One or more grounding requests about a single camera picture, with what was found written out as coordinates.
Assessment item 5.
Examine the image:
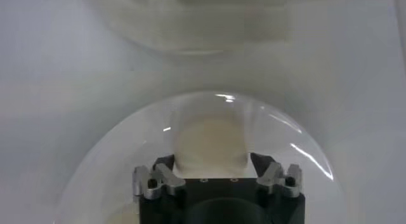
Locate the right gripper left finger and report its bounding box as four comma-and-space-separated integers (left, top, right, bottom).
132, 154, 187, 201

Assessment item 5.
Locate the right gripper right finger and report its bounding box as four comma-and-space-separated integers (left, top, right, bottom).
249, 152, 304, 199

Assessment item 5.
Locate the white steamed baozi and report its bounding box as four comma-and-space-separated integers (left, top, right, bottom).
173, 112, 251, 179

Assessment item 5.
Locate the white round plate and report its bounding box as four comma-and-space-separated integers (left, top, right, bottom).
53, 91, 350, 224

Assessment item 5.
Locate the cream electric pot base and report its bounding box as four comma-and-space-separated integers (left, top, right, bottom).
91, 0, 292, 56

